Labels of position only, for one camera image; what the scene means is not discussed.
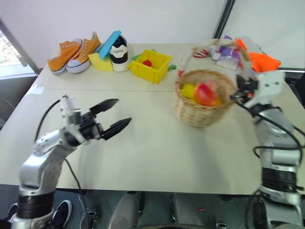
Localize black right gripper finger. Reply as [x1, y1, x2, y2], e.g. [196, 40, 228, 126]
[242, 59, 253, 78]

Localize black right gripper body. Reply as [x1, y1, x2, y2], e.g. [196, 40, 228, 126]
[230, 75, 260, 99]

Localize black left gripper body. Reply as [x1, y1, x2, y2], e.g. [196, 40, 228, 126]
[78, 111, 105, 142]

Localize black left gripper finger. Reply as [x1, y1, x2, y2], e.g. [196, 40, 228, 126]
[102, 117, 132, 141]
[90, 98, 120, 117]

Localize wicker basket with handle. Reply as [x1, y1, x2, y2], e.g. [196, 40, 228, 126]
[173, 38, 251, 128]

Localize orange cloth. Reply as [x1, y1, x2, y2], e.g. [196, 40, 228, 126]
[247, 52, 282, 73]

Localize orange small block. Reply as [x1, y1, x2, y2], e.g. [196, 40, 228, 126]
[234, 37, 249, 52]

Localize purple white packaging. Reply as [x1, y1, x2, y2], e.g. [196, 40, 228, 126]
[207, 35, 244, 70]

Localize red yellow apple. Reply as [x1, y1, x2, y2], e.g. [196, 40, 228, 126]
[193, 80, 224, 107]

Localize yellow foam block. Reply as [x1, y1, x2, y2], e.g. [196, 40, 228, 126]
[88, 52, 114, 72]

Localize black and white sneaker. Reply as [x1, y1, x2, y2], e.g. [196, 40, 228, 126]
[109, 35, 129, 72]

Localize green flat piece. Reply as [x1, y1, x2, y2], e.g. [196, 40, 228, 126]
[131, 49, 158, 62]

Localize black vertical pole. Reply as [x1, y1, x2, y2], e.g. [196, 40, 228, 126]
[213, 0, 235, 40]

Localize orange canvas sneaker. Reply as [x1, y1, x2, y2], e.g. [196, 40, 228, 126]
[47, 38, 83, 76]
[66, 31, 102, 74]

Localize yellow plastic bin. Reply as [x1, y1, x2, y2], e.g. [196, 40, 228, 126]
[128, 49, 173, 84]

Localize yellow lemon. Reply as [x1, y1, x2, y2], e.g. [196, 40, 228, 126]
[180, 83, 197, 100]

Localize blue flat board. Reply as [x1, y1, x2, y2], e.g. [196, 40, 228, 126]
[98, 30, 122, 59]

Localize clear tape piece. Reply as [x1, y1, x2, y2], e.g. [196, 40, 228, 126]
[28, 83, 45, 95]

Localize grey rounded robot leg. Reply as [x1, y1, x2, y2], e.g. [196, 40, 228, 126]
[170, 192, 206, 228]
[108, 192, 144, 229]

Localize dark sneaker with white sole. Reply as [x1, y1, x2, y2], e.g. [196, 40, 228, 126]
[0, 202, 20, 224]
[49, 199, 73, 229]

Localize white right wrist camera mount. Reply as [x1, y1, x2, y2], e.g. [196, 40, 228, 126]
[243, 71, 286, 110]

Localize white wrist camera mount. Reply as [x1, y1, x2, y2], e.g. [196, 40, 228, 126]
[243, 71, 286, 110]
[59, 94, 83, 134]

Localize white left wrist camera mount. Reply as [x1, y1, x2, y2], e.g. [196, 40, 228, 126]
[59, 94, 83, 134]

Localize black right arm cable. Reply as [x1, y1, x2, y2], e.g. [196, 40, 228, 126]
[230, 94, 305, 165]

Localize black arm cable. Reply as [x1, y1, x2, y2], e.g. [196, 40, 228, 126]
[230, 94, 305, 165]
[34, 99, 83, 191]

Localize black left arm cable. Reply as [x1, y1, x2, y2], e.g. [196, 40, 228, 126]
[34, 99, 83, 191]

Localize red handled scissors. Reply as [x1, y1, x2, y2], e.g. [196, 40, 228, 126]
[192, 47, 210, 59]

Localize grey window frame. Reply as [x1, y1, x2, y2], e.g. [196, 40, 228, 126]
[0, 18, 39, 76]

